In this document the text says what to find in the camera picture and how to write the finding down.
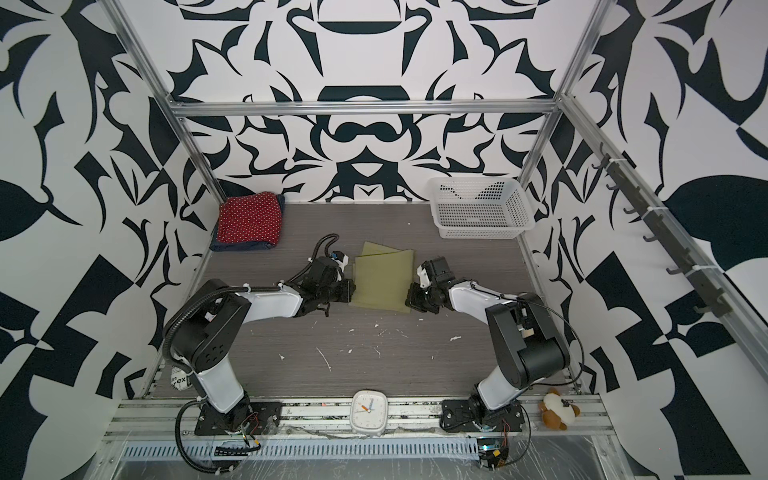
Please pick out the olive green skirt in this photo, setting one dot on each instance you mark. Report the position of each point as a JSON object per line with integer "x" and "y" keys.
{"x": 382, "y": 276}

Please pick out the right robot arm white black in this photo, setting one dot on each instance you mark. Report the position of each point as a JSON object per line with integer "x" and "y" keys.
{"x": 528, "y": 346}

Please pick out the aluminium frame rail front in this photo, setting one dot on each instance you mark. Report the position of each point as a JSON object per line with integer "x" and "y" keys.
{"x": 324, "y": 418}

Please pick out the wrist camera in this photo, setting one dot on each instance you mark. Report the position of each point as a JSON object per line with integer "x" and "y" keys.
{"x": 340, "y": 258}
{"x": 424, "y": 280}

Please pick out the white square clock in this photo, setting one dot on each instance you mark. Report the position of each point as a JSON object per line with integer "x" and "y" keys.
{"x": 369, "y": 413}

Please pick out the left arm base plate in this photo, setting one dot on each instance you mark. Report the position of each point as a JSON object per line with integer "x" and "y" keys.
{"x": 256, "y": 418}

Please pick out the grey wall hook rack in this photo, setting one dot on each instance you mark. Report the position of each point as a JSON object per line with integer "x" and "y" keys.
{"x": 667, "y": 231}

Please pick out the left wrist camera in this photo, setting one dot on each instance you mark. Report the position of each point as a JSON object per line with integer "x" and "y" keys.
{"x": 340, "y": 258}

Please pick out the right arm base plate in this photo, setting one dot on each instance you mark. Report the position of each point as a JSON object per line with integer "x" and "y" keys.
{"x": 471, "y": 415}

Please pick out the white slotted cable duct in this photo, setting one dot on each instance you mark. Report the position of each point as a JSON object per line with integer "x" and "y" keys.
{"x": 340, "y": 449}

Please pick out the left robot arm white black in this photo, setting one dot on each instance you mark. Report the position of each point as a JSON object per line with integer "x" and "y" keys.
{"x": 198, "y": 338}

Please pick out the blue denim skirt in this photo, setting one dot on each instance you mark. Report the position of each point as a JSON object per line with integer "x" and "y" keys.
{"x": 240, "y": 245}

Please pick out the red polka dot skirt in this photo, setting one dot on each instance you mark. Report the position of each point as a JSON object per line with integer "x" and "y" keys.
{"x": 249, "y": 217}

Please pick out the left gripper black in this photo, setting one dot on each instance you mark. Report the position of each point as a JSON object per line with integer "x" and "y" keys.
{"x": 343, "y": 291}

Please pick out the brown plush toy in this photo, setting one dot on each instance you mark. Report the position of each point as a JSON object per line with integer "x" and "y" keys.
{"x": 557, "y": 413}

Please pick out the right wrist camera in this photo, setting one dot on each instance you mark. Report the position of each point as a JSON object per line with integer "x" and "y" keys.
{"x": 424, "y": 280}

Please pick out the white plastic laundry basket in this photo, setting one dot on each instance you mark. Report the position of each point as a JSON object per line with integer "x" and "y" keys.
{"x": 475, "y": 208}

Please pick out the aluminium frame crossbar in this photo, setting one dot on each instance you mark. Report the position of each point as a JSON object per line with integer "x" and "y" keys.
{"x": 186, "y": 109}

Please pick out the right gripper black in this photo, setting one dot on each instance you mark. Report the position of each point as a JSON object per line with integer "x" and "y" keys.
{"x": 413, "y": 299}

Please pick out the green circuit board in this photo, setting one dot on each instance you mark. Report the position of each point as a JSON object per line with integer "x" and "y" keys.
{"x": 492, "y": 452}

